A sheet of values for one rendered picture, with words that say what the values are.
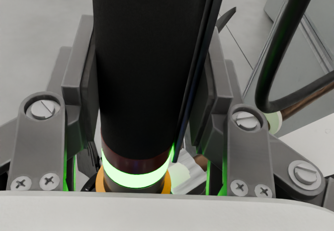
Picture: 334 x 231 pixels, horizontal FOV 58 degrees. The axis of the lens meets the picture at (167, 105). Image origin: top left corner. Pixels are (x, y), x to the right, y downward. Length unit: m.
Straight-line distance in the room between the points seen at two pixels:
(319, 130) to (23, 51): 2.42
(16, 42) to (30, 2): 0.63
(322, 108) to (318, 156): 0.70
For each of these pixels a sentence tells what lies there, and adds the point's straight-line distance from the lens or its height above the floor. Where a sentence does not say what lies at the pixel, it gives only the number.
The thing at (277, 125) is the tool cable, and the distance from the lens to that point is 0.26.
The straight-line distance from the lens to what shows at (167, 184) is 0.18.
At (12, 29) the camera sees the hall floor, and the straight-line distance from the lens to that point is 3.00.
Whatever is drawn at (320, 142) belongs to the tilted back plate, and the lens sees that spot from 0.61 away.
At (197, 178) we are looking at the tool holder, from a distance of 0.22.
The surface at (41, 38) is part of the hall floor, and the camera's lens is 2.85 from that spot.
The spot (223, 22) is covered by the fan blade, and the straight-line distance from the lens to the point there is 0.45.
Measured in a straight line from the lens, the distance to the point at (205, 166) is 0.23.
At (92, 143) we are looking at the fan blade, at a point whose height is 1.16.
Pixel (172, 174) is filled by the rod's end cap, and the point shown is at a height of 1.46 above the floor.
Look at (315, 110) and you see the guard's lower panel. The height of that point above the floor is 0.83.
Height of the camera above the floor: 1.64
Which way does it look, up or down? 48 degrees down
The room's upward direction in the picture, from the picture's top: 10 degrees clockwise
